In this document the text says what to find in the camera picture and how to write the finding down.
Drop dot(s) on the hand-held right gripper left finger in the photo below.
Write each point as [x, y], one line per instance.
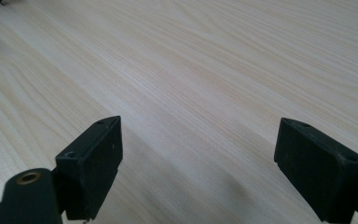
[90, 168]

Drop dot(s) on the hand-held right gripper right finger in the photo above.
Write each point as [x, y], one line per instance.
[320, 168]

